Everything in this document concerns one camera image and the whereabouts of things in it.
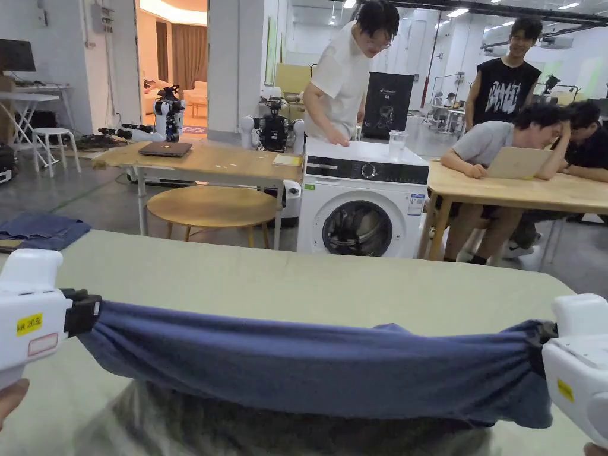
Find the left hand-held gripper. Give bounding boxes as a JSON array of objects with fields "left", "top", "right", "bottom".
[{"left": 0, "top": 249, "right": 103, "bottom": 391}]

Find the wooden table with pale laptop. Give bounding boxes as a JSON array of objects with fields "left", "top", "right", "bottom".
[{"left": 417, "top": 146, "right": 608, "bottom": 262}]

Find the white and black robot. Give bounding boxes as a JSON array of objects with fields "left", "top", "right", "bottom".
[
  {"left": 239, "top": 97, "right": 306, "bottom": 155},
  {"left": 151, "top": 85, "right": 188, "bottom": 144}
]

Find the round wooden table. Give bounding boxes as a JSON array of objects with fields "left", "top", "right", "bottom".
[{"left": 147, "top": 185, "right": 279, "bottom": 251}]

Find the black carton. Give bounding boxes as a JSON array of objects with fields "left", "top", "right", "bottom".
[{"left": 365, "top": 71, "right": 416, "bottom": 141}]

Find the person's left hand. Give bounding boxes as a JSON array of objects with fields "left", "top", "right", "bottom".
[{"left": 0, "top": 378, "right": 31, "bottom": 429}]

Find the dark blue shirt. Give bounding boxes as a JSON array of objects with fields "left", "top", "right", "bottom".
[{"left": 77, "top": 299, "right": 556, "bottom": 429}]

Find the bed with pale green sheet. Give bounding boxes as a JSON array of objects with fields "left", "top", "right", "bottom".
[{"left": 0, "top": 230, "right": 591, "bottom": 456}]

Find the blue denim cloth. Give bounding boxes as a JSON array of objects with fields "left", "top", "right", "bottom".
[{"left": 0, "top": 211, "right": 93, "bottom": 253}]

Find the white washing machine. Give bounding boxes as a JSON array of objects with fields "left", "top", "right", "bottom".
[{"left": 296, "top": 129, "right": 430, "bottom": 259}]

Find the white round stool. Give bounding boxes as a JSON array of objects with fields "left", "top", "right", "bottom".
[{"left": 31, "top": 127, "right": 82, "bottom": 179}]

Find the long wooden table with laptop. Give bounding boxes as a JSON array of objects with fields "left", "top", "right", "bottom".
[{"left": 91, "top": 140, "right": 305, "bottom": 238}]

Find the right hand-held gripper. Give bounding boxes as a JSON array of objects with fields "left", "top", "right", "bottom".
[{"left": 526, "top": 293, "right": 608, "bottom": 449}]

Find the white folding table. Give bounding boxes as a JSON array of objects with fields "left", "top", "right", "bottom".
[{"left": 0, "top": 83, "right": 73, "bottom": 144}]

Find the black monitor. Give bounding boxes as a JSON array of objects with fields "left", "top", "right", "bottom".
[{"left": 0, "top": 38, "right": 37, "bottom": 73}]

